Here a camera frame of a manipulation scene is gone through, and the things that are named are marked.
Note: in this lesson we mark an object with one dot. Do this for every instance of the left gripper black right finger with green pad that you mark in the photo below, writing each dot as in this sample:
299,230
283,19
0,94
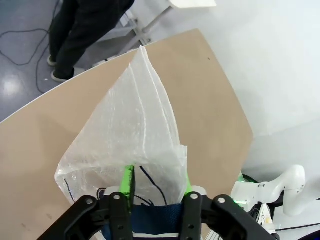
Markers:
215,220

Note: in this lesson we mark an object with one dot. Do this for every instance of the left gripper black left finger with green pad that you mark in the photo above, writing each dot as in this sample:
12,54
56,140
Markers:
100,220

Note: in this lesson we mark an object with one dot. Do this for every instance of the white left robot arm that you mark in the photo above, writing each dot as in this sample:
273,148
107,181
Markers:
292,185

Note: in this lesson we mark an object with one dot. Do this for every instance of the person white coat dark trousers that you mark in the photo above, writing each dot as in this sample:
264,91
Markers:
82,30

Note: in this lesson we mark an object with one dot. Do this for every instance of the white table frame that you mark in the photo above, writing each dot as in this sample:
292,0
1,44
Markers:
150,25

